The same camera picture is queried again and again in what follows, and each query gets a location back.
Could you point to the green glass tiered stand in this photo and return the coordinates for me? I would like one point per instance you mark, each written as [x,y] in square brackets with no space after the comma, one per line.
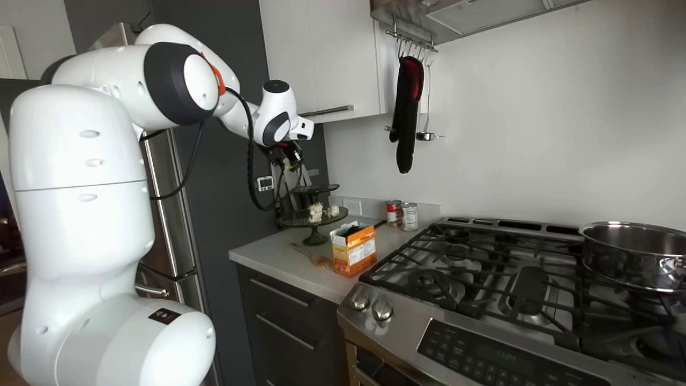
[311,217]

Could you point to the dark grey lower cabinet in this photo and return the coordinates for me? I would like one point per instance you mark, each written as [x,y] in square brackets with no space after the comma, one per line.
[285,329]

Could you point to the stainless steel refrigerator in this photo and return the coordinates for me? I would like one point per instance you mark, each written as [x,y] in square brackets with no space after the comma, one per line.
[172,227]

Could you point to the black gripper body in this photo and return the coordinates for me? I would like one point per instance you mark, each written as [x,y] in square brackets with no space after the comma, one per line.
[287,154]

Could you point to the stainless steel pot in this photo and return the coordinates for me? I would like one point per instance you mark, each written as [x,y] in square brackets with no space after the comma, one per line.
[633,254]

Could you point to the stainless steel gas range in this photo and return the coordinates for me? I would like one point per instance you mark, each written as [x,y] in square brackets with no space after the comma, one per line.
[500,307]

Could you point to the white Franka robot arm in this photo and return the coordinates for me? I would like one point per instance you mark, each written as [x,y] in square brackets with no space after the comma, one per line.
[86,215]

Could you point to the steel range hood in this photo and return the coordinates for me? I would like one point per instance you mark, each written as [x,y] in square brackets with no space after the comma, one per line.
[464,16]

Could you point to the black oven mitt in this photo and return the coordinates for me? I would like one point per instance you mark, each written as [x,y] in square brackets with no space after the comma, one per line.
[408,113]

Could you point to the white upper cabinet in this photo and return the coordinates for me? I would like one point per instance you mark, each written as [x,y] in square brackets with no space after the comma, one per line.
[321,56]

